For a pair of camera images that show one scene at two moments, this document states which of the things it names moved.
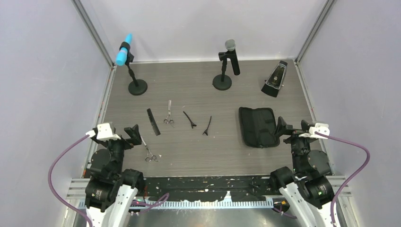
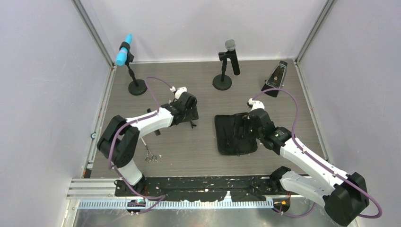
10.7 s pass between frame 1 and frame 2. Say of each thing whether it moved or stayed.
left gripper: moved
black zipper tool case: moved
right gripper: moved
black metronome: stayed
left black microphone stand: stayed
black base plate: stayed
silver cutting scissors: stayed
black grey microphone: stayed
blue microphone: stayed
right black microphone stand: stayed
